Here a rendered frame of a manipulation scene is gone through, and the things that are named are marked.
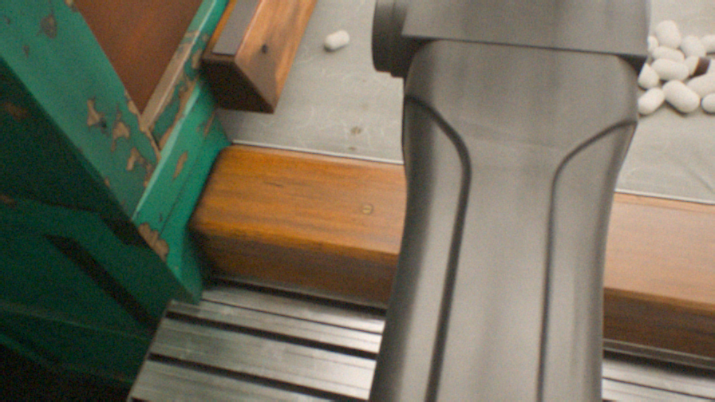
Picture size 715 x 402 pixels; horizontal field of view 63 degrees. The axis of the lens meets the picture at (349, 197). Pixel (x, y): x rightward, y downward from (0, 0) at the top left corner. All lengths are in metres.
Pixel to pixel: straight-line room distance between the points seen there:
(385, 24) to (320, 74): 0.48
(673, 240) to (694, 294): 0.05
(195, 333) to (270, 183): 0.17
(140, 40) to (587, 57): 0.39
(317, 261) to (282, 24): 0.24
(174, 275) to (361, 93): 0.28
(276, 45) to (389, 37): 0.40
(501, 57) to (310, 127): 0.48
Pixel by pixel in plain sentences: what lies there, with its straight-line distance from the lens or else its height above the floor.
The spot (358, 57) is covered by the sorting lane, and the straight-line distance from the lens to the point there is 0.70.
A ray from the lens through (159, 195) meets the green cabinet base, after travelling 0.52.
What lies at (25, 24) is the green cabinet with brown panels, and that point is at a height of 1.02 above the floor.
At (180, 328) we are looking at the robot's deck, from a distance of 0.63.
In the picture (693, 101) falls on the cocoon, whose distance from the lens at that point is 0.67.
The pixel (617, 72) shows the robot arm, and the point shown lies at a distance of 0.17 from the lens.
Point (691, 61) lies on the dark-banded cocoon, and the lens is 0.71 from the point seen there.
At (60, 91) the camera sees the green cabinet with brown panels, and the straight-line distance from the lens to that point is 0.41.
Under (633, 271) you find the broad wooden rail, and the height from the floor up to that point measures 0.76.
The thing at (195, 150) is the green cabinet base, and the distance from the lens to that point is 0.57.
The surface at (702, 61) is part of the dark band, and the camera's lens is 0.72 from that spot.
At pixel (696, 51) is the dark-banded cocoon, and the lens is 0.73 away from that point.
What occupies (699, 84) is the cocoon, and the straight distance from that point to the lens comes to 0.69.
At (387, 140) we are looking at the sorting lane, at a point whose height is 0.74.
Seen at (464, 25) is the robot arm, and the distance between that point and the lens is 0.18.
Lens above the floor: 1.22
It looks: 56 degrees down
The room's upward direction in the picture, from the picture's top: 10 degrees counter-clockwise
